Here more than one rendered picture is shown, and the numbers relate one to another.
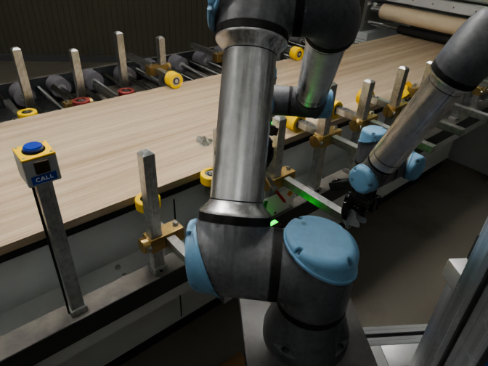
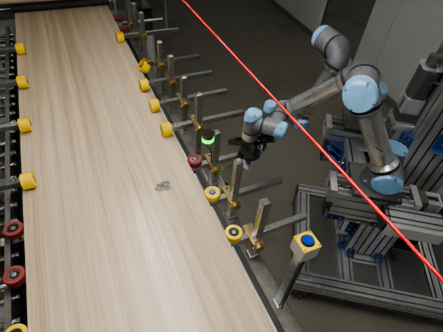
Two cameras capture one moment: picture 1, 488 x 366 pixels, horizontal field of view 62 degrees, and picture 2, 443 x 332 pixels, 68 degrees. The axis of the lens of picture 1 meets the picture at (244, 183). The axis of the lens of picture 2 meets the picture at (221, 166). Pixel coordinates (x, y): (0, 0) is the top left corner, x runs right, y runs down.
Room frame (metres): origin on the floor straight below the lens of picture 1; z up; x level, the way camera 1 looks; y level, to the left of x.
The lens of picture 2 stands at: (0.91, 1.14, 2.17)
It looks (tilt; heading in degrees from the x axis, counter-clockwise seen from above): 45 degrees down; 284
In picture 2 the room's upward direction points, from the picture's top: 5 degrees clockwise
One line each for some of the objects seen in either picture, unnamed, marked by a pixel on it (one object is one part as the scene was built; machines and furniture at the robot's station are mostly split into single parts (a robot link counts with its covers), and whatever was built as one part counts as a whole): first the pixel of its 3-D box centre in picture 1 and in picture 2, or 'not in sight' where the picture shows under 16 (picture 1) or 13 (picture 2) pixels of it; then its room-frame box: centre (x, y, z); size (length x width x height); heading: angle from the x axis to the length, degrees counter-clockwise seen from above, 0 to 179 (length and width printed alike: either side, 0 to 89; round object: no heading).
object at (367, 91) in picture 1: (357, 133); (184, 109); (1.59, -0.48, 0.90); 0.03 x 0.03 x 0.48; 42
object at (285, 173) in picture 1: (277, 179); (211, 164); (1.28, -0.12, 0.84); 0.13 x 0.06 x 0.05; 132
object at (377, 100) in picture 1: (409, 112); (178, 78); (1.74, -0.74, 0.95); 0.50 x 0.04 x 0.04; 42
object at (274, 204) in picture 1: (270, 207); (219, 180); (1.22, -0.10, 0.75); 0.26 x 0.01 x 0.10; 132
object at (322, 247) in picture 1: (313, 266); (389, 156); (0.46, -0.12, 1.20); 0.13 x 0.12 x 0.14; 86
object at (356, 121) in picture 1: (363, 122); (182, 101); (1.61, -0.50, 0.94); 0.13 x 0.06 x 0.05; 132
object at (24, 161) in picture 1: (37, 165); (304, 246); (0.76, 0.46, 1.18); 0.07 x 0.07 x 0.08; 42
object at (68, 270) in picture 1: (60, 251); (289, 280); (0.75, 0.46, 0.92); 0.05 x 0.04 x 0.45; 132
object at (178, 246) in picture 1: (183, 253); (268, 228); (0.88, 0.17, 0.82); 0.43 x 0.03 x 0.04; 42
